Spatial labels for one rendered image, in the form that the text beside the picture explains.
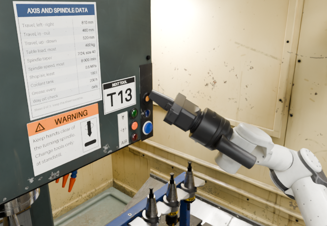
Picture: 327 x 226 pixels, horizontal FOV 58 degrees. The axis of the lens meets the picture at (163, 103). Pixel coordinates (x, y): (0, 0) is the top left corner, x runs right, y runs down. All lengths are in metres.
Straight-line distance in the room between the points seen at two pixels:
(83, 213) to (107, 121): 1.54
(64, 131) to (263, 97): 0.95
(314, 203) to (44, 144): 0.68
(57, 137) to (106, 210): 1.59
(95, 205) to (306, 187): 1.58
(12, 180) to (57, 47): 0.25
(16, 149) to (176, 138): 1.23
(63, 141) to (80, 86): 0.12
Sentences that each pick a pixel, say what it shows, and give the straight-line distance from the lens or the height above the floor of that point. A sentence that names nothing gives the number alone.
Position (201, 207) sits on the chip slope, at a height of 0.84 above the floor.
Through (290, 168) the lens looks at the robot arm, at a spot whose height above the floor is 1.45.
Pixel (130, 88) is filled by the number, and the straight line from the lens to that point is 0.71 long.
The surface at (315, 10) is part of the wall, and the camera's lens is 1.27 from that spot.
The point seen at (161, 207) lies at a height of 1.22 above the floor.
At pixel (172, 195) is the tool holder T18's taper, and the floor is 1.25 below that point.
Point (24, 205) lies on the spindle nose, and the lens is 0.80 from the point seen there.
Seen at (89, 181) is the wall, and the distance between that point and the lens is 2.18.
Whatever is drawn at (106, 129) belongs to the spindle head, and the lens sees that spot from 0.69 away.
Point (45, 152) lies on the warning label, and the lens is 0.61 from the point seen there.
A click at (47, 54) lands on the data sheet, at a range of 0.57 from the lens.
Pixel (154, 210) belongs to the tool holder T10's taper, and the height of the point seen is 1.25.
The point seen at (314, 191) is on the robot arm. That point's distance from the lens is 0.93.
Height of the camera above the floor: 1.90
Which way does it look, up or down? 18 degrees down
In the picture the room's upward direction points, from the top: straight up
